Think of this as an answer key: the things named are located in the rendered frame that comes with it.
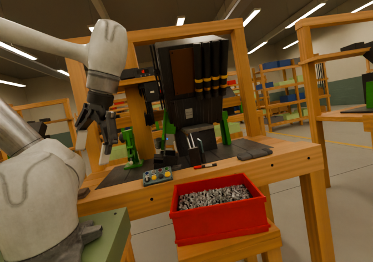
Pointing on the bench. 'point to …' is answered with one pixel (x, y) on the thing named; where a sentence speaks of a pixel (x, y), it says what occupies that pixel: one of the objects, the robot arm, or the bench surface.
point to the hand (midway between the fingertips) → (91, 153)
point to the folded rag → (83, 193)
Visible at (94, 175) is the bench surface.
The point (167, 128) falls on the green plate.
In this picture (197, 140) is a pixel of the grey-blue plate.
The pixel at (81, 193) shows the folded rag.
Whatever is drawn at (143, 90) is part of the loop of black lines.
